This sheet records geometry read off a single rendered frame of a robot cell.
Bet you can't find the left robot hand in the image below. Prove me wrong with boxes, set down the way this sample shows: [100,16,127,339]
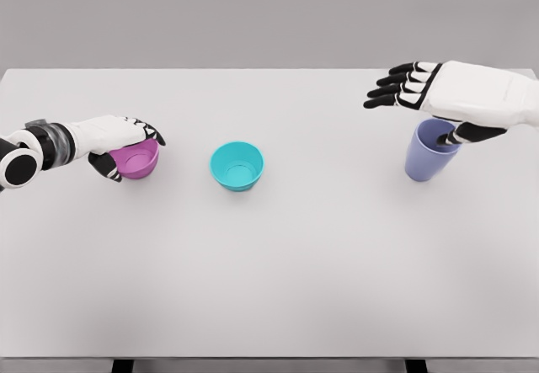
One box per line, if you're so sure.
[83,115,167,184]

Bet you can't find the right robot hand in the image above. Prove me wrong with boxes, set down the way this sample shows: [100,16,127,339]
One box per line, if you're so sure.
[363,61,520,147]

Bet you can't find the pink bowl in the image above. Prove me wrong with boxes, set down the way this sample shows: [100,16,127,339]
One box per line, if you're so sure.
[108,139,160,182]

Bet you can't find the lavender cup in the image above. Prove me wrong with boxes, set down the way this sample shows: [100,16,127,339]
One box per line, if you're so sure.
[404,118,462,184]

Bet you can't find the teal bowl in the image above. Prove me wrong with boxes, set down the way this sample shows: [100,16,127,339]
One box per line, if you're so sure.
[210,141,265,193]

